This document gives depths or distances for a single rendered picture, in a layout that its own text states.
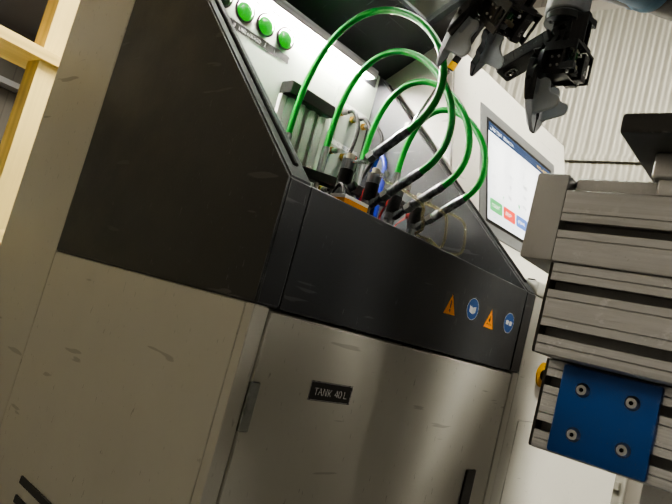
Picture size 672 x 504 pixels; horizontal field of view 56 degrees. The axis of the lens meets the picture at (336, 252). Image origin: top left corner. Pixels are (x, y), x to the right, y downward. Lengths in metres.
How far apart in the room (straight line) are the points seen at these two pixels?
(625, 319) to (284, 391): 0.41
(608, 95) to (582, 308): 2.64
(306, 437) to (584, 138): 2.52
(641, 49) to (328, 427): 2.69
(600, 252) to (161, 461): 0.57
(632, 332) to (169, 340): 0.56
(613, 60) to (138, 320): 2.74
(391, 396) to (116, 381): 0.40
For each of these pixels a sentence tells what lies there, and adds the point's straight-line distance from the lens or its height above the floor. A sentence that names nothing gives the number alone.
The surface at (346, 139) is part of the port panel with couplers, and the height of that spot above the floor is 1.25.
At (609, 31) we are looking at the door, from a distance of 3.40.
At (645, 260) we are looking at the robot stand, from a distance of 0.63.
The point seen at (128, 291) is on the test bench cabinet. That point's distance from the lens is 0.99.
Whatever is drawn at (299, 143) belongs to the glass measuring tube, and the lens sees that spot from 1.48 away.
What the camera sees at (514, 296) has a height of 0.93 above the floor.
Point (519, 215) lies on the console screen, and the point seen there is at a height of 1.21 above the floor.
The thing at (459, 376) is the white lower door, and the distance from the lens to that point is 1.12.
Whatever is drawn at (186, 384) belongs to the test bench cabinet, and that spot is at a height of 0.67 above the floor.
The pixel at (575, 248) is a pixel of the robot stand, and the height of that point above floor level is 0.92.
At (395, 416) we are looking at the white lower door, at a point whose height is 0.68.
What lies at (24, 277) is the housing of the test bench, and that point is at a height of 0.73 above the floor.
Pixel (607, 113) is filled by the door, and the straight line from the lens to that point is 3.19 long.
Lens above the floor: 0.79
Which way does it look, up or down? 6 degrees up
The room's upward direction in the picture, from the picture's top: 15 degrees clockwise
